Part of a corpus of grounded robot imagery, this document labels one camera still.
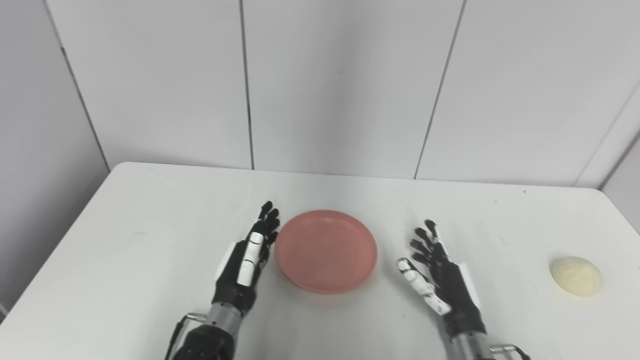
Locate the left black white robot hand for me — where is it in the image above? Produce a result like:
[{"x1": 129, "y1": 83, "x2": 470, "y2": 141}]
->
[{"x1": 211, "y1": 201, "x2": 281, "y2": 317}]

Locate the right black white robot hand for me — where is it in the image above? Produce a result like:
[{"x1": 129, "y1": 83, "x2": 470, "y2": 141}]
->
[{"x1": 397, "y1": 219, "x2": 487, "y2": 341}]

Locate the pink round plate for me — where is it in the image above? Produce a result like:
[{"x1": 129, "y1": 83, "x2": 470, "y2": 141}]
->
[{"x1": 274, "y1": 210, "x2": 379, "y2": 295}]

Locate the pale yellow steamed bun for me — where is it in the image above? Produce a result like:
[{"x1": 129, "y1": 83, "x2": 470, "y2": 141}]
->
[{"x1": 549, "y1": 256, "x2": 604, "y2": 298}]

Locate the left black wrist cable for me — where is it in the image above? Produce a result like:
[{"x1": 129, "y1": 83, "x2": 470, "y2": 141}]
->
[{"x1": 164, "y1": 312, "x2": 209, "y2": 360}]

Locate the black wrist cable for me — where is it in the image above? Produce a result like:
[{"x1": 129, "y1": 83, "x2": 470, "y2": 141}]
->
[
  {"x1": 164, "y1": 312, "x2": 209, "y2": 360},
  {"x1": 489, "y1": 343, "x2": 532, "y2": 360}
]

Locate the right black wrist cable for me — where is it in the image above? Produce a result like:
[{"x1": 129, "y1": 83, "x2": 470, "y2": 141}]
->
[{"x1": 489, "y1": 343, "x2": 532, "y2": 360}]

